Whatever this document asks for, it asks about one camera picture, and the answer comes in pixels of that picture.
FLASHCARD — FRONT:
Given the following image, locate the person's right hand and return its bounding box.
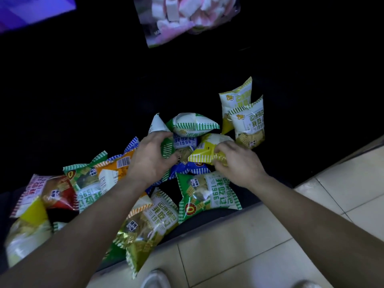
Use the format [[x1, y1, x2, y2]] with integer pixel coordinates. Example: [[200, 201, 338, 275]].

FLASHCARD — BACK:
[[212, 140, 269, 190]]

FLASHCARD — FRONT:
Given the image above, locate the person's left forearm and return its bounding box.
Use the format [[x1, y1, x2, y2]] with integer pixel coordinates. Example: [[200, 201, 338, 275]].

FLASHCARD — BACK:
[[0, 174, 154, 288]]

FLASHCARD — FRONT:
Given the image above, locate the person's left white shoe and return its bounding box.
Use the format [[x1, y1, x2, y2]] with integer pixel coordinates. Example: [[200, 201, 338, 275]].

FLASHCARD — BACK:
[[140, 269, 172, 288]]

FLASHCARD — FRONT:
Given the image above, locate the person's right forearm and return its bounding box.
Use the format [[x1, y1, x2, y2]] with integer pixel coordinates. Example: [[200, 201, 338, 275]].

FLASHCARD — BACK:
[[247, 172, 384, 288]]

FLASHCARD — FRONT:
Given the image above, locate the green striped white snack packet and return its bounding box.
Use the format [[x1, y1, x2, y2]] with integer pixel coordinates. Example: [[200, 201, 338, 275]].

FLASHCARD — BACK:
[[148, 113, 176, 183]]

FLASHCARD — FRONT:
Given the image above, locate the person's left hand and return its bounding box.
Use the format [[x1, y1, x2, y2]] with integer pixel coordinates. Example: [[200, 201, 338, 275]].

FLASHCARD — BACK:
[[126, 131, 181, 190]]

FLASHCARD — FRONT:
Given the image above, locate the yellow striped snack packet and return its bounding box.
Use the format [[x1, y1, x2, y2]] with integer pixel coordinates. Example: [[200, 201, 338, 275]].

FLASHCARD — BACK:
[[188, 133, 234, 167]]

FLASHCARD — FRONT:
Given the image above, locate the pile of colourful snack bags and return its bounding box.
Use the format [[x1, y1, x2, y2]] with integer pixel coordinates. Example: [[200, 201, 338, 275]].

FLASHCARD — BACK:
[[4, 76, 266, 279]]

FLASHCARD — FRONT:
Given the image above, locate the purple package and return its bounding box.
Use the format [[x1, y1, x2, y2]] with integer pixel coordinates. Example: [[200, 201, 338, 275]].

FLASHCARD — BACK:
[[0, 0, 77, 34]]

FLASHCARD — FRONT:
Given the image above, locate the clear bag of pink marshmallows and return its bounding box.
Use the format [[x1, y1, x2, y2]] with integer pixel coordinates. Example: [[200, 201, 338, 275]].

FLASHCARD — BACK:
[[133, 0, 241, 48]]

